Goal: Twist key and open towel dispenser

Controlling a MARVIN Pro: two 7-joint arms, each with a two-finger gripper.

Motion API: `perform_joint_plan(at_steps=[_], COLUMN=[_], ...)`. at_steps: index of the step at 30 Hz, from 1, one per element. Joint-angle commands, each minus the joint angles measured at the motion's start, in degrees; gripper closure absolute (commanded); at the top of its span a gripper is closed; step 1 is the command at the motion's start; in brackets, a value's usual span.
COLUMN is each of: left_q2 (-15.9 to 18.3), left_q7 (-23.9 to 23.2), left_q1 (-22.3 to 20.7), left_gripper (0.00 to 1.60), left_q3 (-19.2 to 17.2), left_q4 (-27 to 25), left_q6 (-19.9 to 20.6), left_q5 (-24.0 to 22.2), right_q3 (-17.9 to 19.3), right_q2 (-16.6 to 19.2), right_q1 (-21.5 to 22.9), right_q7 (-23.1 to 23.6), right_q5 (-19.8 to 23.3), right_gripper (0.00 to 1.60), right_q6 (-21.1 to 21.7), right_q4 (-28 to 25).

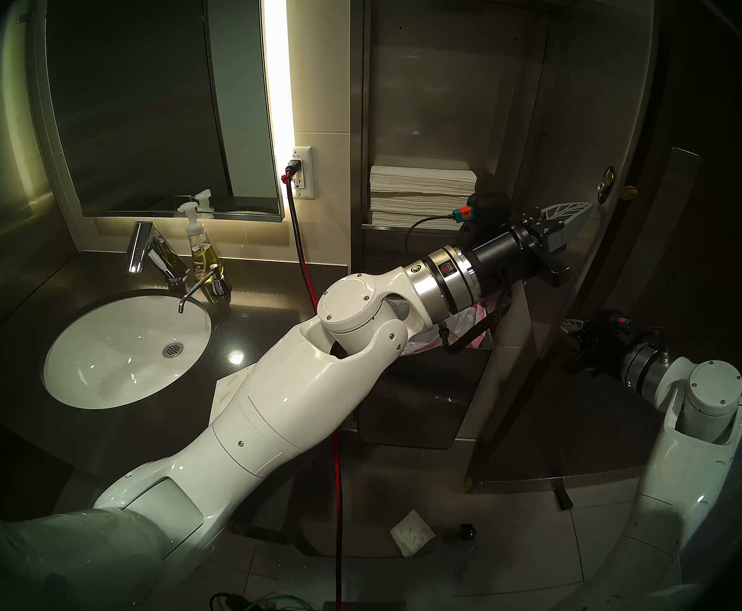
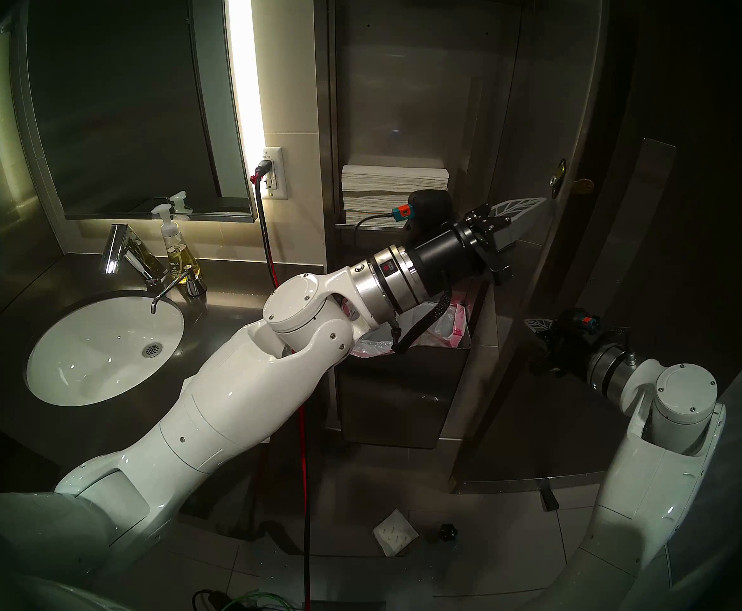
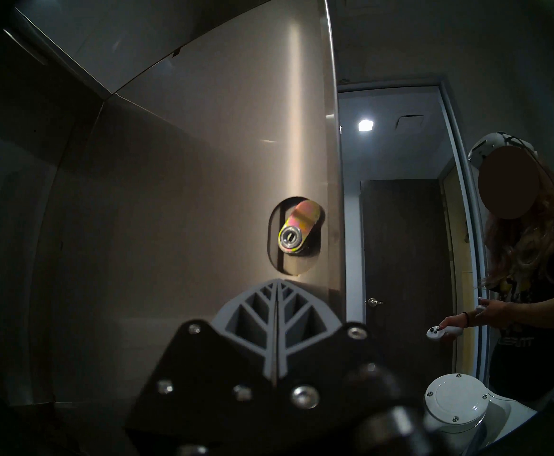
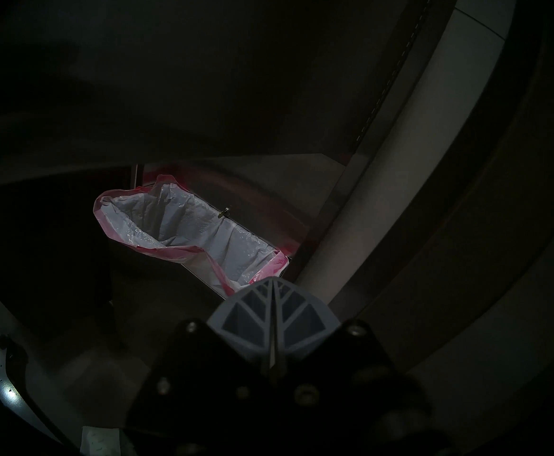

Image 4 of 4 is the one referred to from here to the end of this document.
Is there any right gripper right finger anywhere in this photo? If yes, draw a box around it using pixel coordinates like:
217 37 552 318
274 277 342 366

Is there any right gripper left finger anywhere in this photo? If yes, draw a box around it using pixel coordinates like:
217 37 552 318
207 277 276 366

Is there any stainless trash bin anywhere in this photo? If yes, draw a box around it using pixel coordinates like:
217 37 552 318
94 175 291 301

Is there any pink trash bag liner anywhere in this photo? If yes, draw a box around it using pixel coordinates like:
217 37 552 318
93 174 289 299

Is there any folded white paper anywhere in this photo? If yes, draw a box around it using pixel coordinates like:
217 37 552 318
81 427 122 456

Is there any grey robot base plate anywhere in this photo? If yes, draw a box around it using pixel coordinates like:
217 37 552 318
0 335 80 456

